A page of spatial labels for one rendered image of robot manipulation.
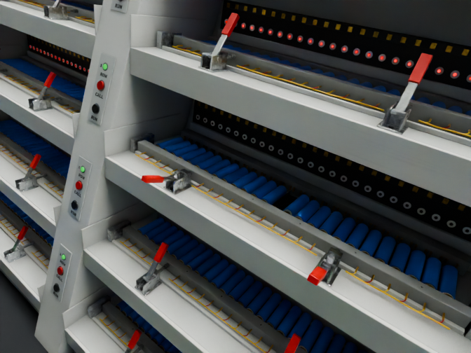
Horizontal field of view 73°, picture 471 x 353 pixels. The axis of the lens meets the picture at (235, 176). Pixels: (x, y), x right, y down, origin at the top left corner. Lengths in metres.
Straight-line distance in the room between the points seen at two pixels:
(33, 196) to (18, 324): 0.31
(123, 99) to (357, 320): 0.50
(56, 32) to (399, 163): 0.68
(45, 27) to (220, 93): 0.47
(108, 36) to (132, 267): 0.42
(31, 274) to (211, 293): 0.51
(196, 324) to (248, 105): 0.36
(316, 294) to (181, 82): 0.36
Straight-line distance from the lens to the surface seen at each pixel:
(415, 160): 0.39
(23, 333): 0.96
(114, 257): 0.69
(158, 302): 0.61
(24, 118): 0.88
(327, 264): 0.42
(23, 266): 0.99
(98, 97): 0.65
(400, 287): 0.46
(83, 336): 0.82
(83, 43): 0.72
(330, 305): 0.44
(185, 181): 0.53
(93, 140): 0.66
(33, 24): 0.87
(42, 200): 0.87
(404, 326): 0.44
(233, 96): 0.46
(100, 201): 0.68
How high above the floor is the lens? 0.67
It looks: 14 degrees down
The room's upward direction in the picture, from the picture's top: 19 degrees clockwise
